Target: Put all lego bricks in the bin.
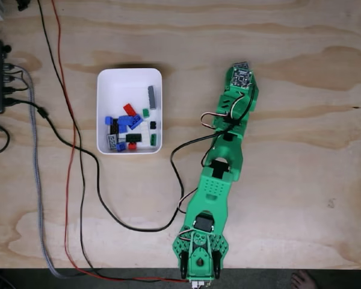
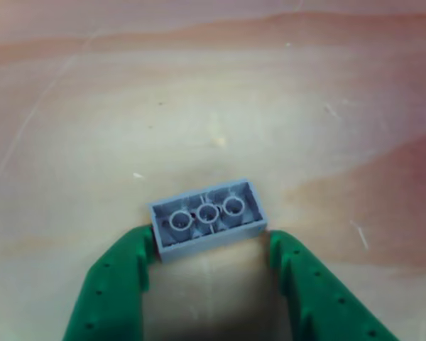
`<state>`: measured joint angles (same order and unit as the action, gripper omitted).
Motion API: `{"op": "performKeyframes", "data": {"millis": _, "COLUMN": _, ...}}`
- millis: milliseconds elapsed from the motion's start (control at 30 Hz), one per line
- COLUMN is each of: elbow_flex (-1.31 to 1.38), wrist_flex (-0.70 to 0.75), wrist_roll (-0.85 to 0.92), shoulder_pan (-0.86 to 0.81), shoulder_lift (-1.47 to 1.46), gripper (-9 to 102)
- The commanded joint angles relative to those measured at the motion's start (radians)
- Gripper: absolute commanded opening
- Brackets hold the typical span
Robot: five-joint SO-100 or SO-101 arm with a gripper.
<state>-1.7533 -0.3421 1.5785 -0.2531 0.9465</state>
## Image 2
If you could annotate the grey 2x4 lego brick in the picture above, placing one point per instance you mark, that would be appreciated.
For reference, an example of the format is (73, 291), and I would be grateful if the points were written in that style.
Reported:
(213, 241)

